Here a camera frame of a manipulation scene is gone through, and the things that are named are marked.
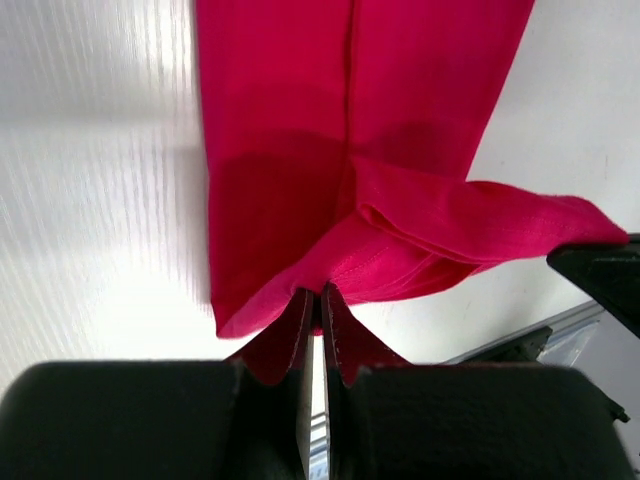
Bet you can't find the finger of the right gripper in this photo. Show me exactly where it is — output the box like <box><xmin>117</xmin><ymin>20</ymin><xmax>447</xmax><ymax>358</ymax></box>
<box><xmin>546</xmin><ymin>233</ymin><xmax>640</xmax><ymax>337</ymax></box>

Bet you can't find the aluminium mounting rail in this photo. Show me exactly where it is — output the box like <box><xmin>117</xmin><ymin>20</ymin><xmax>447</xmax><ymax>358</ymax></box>
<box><xmin>445</xmin><ymin>301</ymin><xmax>605</xmax><ymax>367</ymax></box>

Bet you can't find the pink t shirt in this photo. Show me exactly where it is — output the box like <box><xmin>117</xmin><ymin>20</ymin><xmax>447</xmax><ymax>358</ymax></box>
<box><xmin>195</xmin><ymin>1</ymin><xmax>628</xmax><ymax>339</ymax></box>

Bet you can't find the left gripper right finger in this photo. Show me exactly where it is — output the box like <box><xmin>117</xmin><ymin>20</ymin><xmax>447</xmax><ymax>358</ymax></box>
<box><xmin>320</xmin><ymin>284</ymin><xmax>635</xmax><ymax>479</ymax></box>

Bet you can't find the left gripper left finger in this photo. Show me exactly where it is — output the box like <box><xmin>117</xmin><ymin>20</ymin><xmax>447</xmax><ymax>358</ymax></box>
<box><xmin>1</xmin><ymin>290</ymin><xmax>314</xmax><ymax>479</ymax></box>

